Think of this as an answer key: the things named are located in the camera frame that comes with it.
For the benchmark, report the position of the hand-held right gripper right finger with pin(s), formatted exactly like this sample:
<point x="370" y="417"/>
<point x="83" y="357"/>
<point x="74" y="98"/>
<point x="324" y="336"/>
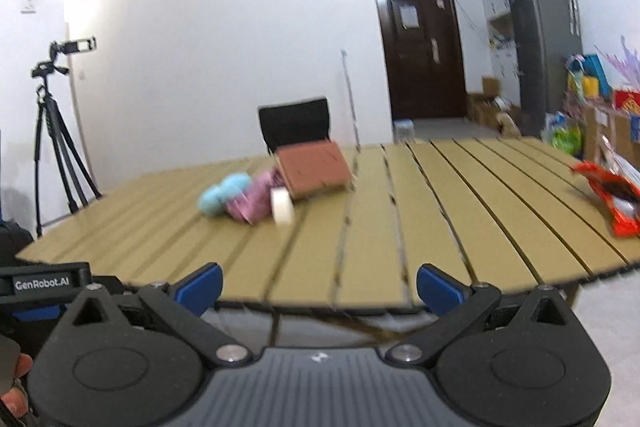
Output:
<point x="440" y="289"/>

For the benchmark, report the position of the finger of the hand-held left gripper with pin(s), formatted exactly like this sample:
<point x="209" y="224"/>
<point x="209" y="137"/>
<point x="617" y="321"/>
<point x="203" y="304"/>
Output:
<point x="112" y="284"/>
<point x="35" y="313"/>

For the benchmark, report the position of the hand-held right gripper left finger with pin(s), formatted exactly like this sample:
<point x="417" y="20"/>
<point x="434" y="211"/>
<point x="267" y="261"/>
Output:
<point x="200" y="289"/>

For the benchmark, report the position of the pink glitter pouch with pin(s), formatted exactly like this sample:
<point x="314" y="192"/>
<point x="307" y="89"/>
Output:
<point x="255" y="199"/>

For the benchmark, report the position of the brown box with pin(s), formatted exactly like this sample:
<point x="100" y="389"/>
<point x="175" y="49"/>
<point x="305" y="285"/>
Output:
<point x="312" y="169"/>

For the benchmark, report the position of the person's left hand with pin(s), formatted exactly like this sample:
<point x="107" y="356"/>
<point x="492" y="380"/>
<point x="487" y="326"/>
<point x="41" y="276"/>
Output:
<point x="24" y="364"/>

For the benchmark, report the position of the tan folding table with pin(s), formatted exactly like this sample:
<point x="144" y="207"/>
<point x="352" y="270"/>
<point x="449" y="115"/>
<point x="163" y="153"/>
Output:
<point x="410" y="217"/>

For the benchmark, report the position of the light blue fluffy ball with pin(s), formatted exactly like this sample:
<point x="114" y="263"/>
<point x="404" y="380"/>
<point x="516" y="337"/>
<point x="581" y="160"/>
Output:
<point x="220" y="197"/>

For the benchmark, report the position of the white sponge block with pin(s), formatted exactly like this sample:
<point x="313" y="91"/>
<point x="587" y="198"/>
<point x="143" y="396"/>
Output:
<point x="282" y="207"/>

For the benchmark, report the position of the black tripod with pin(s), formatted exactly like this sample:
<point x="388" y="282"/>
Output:
<point x="50" y="132"/>

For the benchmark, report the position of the small white plastic box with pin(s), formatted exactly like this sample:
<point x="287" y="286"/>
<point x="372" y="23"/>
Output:
<point x="404" y="130"/>

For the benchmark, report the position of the small cardboard box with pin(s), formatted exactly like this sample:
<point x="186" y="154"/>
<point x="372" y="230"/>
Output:
<point x="487" y="107"/>

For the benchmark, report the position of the black folding chair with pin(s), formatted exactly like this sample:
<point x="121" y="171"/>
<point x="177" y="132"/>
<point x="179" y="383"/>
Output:
<point x="295" y="122"/>

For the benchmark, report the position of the red snack packet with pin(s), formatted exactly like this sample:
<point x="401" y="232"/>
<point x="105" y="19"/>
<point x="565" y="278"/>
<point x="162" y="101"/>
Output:
<point x="612" y="197"/>

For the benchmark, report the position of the green white bag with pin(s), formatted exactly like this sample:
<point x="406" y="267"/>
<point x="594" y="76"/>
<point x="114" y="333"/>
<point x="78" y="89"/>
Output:
<point x="565" y="137"/>

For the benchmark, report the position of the white pole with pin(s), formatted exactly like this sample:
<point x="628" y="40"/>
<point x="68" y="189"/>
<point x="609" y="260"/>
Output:
<point x="350" y="102"/>

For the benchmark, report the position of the dark brown door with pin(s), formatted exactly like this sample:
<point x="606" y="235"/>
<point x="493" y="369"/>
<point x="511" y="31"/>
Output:
<point x="425" y="72"/>

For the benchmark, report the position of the large cardboard box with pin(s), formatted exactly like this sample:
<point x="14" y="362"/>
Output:
<point x="607" y="127"/>

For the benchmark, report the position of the black phone holder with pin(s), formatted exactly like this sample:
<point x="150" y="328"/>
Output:
<point x="75" y="46"/>

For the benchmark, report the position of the grey refrigerator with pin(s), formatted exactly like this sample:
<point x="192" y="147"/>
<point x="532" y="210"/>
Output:
<point x="545" y="47"/>

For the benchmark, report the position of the red gift box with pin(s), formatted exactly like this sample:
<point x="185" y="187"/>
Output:
<point x="627" y="102"/>

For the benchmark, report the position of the blue gift bag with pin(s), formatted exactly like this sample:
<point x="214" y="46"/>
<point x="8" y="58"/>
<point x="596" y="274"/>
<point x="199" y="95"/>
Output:
<point x="597" y="74"/>

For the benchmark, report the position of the white paper notice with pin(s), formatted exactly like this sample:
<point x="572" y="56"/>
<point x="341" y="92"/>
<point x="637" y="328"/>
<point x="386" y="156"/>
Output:
<point x="409" y="17"/>

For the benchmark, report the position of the white wall switch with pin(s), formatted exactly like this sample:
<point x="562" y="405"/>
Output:
<point x="29" y="5"/>

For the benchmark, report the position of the purple coral wall decoration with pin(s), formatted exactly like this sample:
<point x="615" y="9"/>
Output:
<point x="627" y="64"/>

